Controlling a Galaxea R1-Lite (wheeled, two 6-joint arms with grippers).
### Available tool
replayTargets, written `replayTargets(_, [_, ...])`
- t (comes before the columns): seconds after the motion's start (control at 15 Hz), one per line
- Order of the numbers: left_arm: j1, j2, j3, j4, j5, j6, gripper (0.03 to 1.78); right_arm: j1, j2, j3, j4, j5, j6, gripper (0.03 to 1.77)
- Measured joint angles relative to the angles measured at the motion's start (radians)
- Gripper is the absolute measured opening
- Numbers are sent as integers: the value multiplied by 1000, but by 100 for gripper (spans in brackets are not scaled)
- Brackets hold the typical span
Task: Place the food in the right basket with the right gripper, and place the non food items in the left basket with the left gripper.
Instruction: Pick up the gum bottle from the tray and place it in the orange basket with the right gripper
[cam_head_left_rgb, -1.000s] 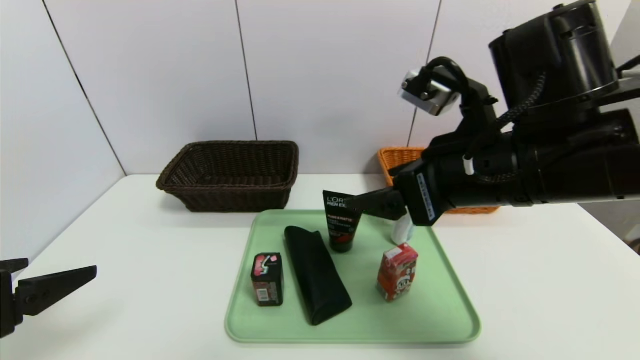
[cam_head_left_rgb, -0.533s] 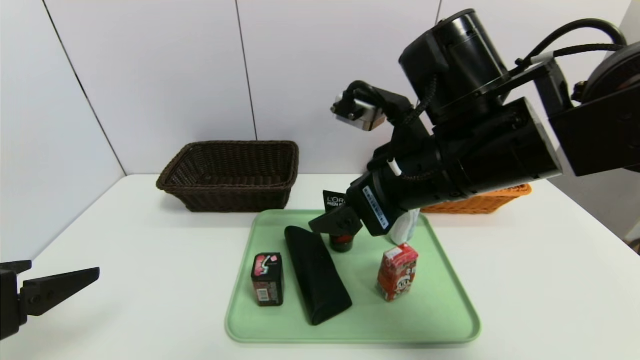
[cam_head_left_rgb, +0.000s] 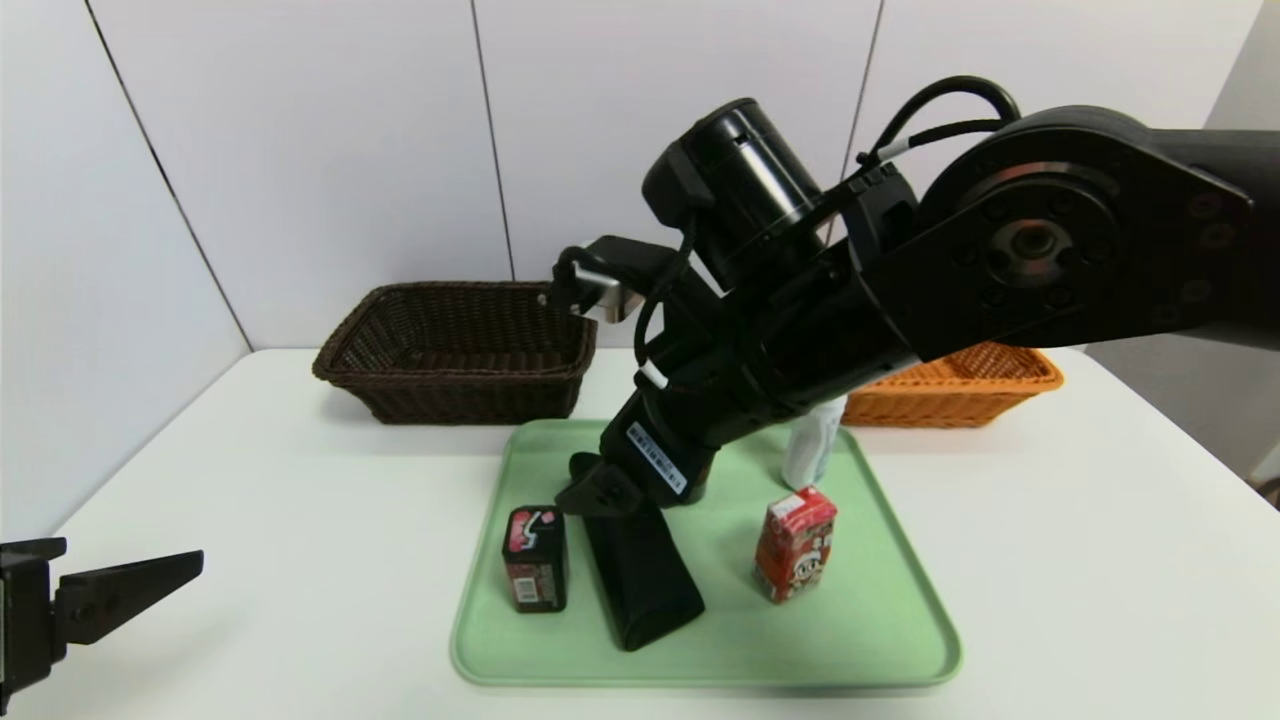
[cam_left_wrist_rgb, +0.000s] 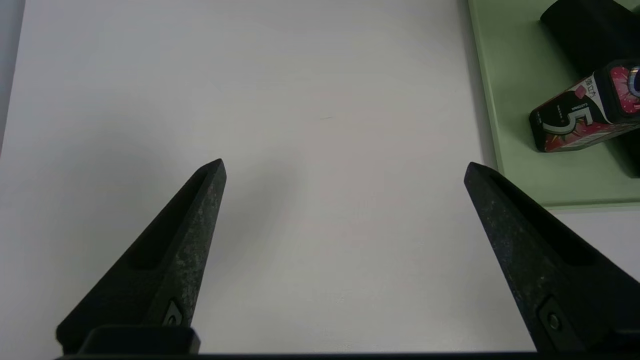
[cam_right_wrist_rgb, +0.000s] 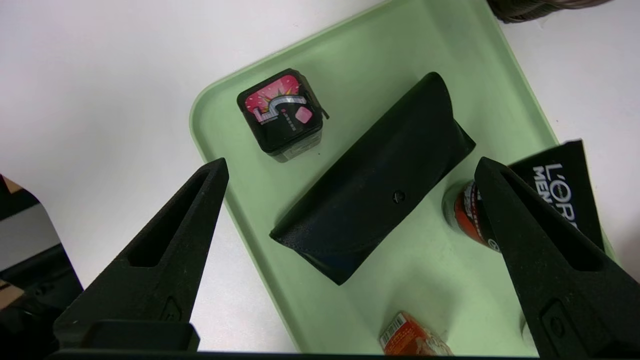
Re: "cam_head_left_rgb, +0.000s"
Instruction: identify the orange wicker basket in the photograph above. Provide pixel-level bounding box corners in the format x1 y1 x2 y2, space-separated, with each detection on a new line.
842 342 1063 429

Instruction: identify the white bottle grey cap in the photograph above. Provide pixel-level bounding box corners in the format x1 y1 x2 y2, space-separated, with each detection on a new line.
781 398 849 491

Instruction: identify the black red gum container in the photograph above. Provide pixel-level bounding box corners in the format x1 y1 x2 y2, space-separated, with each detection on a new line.
502 506 569 613

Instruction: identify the dark brown wicker basket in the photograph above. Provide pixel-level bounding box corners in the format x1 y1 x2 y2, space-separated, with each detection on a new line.
312 282 599 425

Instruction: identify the light green plastic tray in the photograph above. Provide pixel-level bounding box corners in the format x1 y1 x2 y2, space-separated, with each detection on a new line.
450 419 962 687

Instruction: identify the red milk drink carton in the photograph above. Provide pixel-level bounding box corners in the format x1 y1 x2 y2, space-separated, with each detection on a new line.
752 486 838 604

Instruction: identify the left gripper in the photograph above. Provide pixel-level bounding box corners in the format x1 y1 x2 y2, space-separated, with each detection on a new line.
0 537 205 718

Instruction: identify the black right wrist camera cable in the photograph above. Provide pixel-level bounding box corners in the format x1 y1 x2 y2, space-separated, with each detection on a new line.
635 215 701 391

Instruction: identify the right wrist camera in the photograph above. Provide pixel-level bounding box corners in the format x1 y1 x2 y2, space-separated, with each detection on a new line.
550 237 681 324

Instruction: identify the black glasses case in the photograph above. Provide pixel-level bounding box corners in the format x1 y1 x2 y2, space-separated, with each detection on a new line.
583 505 706 652

